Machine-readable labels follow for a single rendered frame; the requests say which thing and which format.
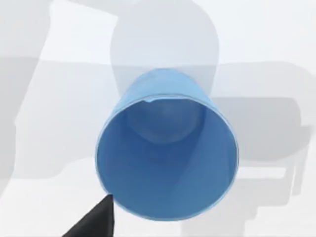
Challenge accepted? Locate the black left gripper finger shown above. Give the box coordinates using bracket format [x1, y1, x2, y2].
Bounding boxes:
[60, 194, 116, 237]

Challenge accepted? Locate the blue cup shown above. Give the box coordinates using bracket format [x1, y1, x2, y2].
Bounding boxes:
[94, 67, 240, 222]

